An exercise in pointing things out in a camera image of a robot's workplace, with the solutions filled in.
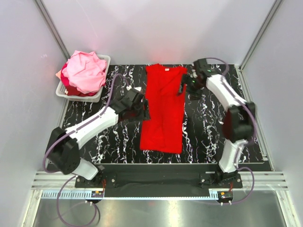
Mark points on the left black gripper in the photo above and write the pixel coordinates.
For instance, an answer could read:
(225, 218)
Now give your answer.
(145, 115)

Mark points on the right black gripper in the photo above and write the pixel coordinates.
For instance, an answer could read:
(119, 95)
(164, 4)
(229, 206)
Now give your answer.
(186, 79)

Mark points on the red t-shirt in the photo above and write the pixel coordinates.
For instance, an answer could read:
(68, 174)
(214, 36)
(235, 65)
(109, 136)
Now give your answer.
(163, 132)

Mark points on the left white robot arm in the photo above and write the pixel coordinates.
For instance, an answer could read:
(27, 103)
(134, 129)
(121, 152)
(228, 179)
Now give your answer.
(64, 145)

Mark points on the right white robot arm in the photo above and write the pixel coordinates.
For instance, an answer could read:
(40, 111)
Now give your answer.
(239, 125)

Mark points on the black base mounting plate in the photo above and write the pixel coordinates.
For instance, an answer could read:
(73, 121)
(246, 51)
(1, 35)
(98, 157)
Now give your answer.
(149, 181)

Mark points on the pink t-shirt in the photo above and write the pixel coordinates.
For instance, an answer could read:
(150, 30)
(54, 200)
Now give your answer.
(86, 71)

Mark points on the white plastic laundry basket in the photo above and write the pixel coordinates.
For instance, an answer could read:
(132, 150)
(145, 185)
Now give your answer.
(60, 91)

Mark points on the peach garment in basket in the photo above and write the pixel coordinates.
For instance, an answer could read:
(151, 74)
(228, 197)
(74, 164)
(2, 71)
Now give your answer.
(58, 74)

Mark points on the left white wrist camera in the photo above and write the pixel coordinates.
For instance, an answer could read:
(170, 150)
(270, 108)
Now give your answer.
(138, 89)

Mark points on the aluminium frame rail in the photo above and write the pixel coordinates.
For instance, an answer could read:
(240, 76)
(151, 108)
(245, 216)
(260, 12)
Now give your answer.
(261, 180)

